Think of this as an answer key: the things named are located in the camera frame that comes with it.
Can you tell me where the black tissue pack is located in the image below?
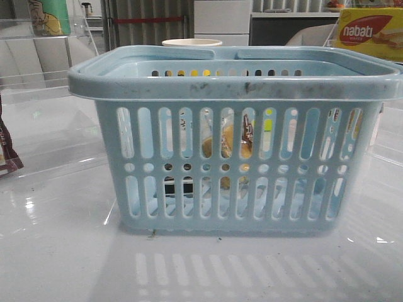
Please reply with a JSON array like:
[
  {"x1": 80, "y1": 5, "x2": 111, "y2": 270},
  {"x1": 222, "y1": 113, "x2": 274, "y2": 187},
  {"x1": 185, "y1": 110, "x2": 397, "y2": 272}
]
[{"x1": 164, "y1": 176, "x2": 193, "y2": 198}]

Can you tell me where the packaged bread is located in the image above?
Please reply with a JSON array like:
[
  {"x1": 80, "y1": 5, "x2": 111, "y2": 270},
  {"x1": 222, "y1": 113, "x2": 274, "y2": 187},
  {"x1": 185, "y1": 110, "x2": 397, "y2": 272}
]
[{"x1": 200, "y1": 108, "x2": 256, "y2": 193}]

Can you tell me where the light blue plastic basket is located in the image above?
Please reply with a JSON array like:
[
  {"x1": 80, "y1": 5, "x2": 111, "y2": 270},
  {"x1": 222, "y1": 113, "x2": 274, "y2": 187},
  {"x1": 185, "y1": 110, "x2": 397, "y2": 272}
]
[{"x1": 68, "y1": 45, "x2": 402, "y2": 233}]

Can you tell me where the white cabinet in background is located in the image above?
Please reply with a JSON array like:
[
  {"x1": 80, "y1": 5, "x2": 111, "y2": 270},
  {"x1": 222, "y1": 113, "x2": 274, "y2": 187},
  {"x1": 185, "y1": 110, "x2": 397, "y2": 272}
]
[{"x1": 193, "y1": 1, "x2": 253, "y2": 46}]

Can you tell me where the clear acrylic stand right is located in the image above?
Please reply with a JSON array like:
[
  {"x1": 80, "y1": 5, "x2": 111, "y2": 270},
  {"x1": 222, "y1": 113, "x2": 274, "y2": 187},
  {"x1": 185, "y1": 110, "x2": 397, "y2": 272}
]
[{"x1": 323, "y1": 21, "x2": 339, "y2": 47}]

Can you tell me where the clear acrylic shelf left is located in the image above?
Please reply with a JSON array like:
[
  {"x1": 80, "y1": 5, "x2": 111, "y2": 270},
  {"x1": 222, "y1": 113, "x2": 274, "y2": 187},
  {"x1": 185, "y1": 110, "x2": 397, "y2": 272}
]
[{"x1": 1, "y1": 16, "x2": 98, "y2": 105}]

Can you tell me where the green cartoon drink carton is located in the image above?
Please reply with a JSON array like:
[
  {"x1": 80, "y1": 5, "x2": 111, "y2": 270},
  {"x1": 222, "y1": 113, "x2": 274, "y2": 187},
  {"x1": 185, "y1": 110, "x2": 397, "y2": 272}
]
[{"x1": 28, "y1": 0, "x2": 71, "y2": 36}]

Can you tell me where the yellow nabati wafer box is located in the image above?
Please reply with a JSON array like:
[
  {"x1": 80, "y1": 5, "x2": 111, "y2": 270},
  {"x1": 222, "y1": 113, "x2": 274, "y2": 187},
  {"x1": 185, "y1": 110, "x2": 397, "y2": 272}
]
[{"x1": 332, "y1": 8, "x2": 402, "y2": 62}]

